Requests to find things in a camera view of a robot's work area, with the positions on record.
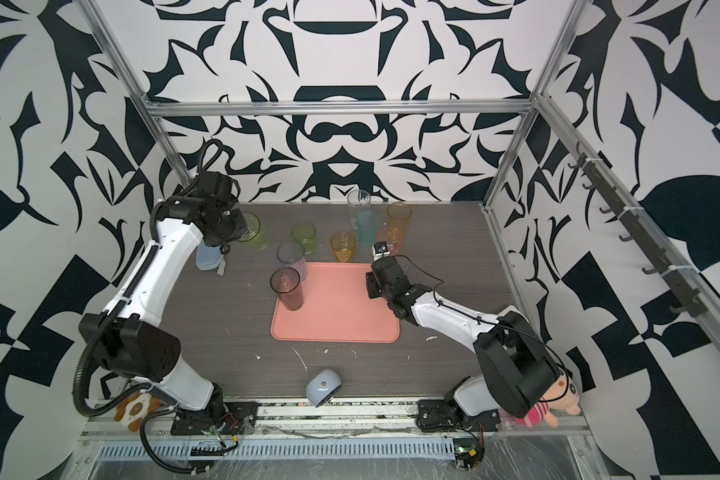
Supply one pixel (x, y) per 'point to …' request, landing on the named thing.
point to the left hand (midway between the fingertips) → (235, 224)
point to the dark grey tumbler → (286, 282)
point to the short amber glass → (343, 244)
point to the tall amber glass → (399, 213)
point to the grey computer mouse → (322, 386)
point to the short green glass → (305, 233)
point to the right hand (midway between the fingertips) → (376, 271)
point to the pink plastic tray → (337, 308)
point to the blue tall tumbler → (292, 254)
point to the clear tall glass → (358, 201)
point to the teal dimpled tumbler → (368, 225)
